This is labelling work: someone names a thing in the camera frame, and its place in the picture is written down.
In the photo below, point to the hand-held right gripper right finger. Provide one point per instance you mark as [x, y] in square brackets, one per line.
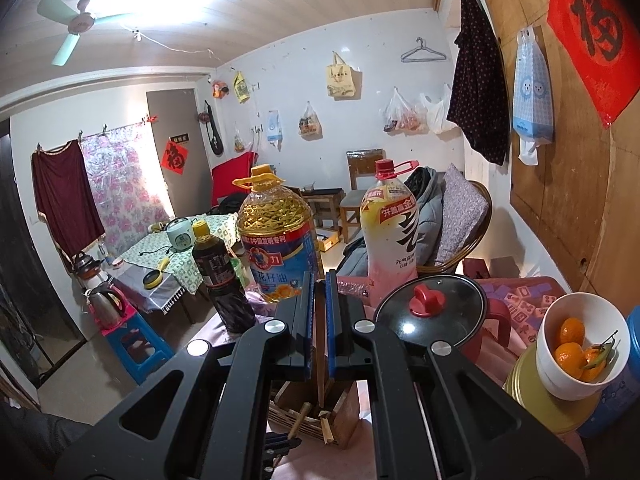
[331, 320]

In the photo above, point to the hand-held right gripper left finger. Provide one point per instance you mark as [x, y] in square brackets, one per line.
[306, 320]

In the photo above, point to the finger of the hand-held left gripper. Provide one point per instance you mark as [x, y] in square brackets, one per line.
[280, 445]

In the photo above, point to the wooden chopstick holder box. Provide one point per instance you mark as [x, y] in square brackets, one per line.
[345, 420]

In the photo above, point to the cardboard box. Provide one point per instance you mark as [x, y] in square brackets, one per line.
[328, 242]

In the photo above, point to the dark soy sauce bottle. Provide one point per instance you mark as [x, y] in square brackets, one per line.
[220, 280]

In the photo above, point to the pink drink bottle red cap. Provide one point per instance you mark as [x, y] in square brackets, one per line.
[387, 240]

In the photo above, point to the glass pot lid red knob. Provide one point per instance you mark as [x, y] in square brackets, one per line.
[450, 310]

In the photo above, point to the low wooden stool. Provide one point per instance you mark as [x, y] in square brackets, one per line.
[325, 195]

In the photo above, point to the grey jacket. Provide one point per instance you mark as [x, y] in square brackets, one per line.
[430, 215]

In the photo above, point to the pale green rice cooker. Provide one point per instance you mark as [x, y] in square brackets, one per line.
[179, 235]

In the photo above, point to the dark red box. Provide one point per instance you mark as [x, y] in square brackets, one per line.
[477, 269]

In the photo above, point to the small yellow pan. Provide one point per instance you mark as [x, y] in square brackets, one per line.
[152, 277]

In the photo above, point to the red cloth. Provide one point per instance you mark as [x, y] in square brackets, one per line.
[232, 175]

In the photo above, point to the wooden chair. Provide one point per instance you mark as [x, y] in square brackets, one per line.
[365, 160]

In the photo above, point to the pink tablecloth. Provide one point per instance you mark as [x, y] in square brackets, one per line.
[492, 360]

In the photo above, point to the blue plastic stool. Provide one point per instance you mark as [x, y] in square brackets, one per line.
[137, 355]

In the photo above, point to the rattan chair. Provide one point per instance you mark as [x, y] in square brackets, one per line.
[480, 240]

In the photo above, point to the table with green floral cloth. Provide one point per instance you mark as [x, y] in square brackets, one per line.
[145, 255]

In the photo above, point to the small hanging bag of fruit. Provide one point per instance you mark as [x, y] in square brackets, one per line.
[242, 142]

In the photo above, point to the clear plastic bag of food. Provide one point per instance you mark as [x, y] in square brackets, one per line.
[310, 125]

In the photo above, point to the blue and white hanging packet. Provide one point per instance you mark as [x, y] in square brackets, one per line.
[274, 127]

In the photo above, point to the black hanging bag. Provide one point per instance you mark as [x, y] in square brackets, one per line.
[216, 142]

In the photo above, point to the steel electric kettle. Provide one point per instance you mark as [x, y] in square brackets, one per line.
[105, 305]

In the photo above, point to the red door sticker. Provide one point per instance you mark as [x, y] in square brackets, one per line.
[175, 156]

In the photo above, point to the tin can gold lid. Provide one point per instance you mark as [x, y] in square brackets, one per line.
[530, 395]

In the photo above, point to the clear plastic bag red contents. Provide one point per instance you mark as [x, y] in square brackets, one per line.
[402, 117]

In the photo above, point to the floral curtain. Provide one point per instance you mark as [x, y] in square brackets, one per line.
[125, 190]

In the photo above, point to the metal teapot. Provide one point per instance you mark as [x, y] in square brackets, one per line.
[86, 266]

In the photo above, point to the white bowl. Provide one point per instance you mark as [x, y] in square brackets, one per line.
[555, 380]

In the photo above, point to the small yellow bag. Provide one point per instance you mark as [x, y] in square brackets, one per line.
[241, 89]

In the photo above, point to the yellow tote bag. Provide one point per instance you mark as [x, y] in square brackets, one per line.
[341, 80]

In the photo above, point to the small orange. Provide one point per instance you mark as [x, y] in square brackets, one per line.
[571, 331]
[569, 357]
[594, 362]

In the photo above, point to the grey door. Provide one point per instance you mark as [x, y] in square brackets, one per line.
[175, 115]

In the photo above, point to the person's dark clothing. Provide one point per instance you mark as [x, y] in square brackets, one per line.
[30, 445]

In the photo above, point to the maroon garment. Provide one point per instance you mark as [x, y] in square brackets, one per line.
[65, 195]

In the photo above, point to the dark dotted garment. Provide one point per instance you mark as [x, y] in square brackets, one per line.
[477, 90]

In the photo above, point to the dark wardrobe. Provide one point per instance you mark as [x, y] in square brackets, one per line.
[20, 260]

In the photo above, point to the blue canister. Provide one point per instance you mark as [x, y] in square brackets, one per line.
[620, 400]

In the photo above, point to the blue and white plastic bag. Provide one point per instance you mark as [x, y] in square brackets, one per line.
[532, 95]

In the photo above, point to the pale green ceiling fan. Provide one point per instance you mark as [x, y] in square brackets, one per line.
[80, 22]

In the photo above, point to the orange wall ornament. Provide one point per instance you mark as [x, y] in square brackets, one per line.
[220, 89]

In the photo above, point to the red paper wall decoration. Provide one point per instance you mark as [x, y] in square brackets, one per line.
[595, 35]

